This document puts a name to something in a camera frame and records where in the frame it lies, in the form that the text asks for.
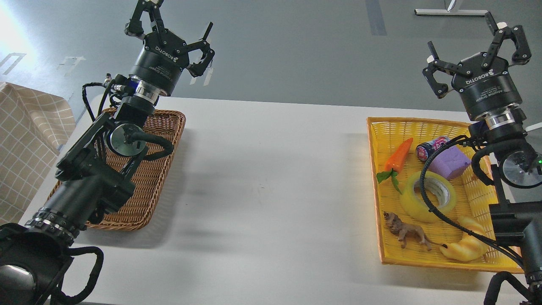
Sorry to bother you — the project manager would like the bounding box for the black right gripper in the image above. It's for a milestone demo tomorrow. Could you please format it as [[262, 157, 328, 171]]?
[[423, 11, 532, 122]]

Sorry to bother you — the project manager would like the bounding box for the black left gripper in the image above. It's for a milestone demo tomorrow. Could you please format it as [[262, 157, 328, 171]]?
[[124, 0, 215, 97]]

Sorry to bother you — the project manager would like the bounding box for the yellow tape roll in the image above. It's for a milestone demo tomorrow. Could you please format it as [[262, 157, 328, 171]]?
[[399, 171, 457, 223]]

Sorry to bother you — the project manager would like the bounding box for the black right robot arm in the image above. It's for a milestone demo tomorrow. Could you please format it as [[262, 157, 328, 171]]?
[[420, 12, 542, 305]]

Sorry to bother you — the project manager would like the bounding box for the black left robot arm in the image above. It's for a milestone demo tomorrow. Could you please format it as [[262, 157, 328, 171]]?
[[1, 0, 215, 305]]

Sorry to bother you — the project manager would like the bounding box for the white metal stand base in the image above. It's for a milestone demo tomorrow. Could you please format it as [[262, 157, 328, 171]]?
[[414, 0, 489, 16]]

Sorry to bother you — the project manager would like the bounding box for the purple sponge block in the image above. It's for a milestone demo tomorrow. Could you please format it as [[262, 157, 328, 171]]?
[[428, 146, 472, 181]]

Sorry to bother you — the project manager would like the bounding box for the small purple labelled can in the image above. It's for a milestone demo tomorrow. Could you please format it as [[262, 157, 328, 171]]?
[[416, 136, 451, 162]]

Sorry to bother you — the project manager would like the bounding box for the orange toy carrot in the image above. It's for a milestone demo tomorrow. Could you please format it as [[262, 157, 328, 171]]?
[[376, 138, 414, 194]]

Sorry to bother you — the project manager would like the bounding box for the brown wicker basket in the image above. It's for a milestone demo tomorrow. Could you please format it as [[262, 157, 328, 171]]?
[[33, 108, 186, 234]]

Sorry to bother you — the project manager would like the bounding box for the beige checkered cloth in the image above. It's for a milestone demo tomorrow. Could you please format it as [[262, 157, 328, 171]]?
[[0, 82, 75, 225]]

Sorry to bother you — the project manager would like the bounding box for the brown toy lion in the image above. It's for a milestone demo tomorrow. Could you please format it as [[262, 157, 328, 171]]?
[[383, 212, 433, 251]]

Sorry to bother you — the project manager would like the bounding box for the toy croissant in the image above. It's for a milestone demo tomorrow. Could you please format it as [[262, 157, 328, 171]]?
[[439, 216, 489, 262]]

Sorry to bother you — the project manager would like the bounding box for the yellow plastic basket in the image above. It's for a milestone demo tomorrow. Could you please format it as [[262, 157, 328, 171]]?
[[367, 116, 523, 274]]

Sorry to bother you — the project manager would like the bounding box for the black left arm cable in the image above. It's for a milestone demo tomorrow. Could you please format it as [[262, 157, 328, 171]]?
[[82, 75, 127, 123]]

